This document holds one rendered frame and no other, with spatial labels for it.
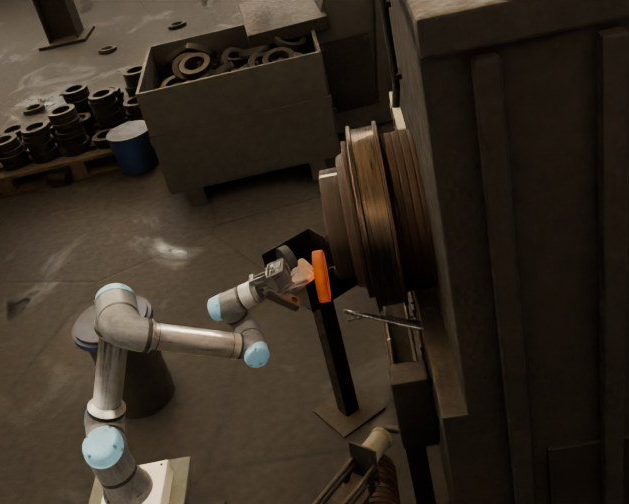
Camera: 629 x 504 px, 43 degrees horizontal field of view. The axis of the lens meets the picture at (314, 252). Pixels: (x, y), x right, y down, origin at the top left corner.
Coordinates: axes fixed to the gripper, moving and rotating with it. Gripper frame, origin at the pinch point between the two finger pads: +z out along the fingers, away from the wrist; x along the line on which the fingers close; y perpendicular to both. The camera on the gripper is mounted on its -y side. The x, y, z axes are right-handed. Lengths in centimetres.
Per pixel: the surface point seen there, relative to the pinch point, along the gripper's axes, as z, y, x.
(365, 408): -20, -81, 27
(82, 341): -107, -14, 44
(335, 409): -31, -78, 29
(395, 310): 14.0, -23.9, 0.4
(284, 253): -15.0, -5.6, 28.2
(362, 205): 27, 35, -38
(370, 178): 31, 38, -34
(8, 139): -221, 9, 297
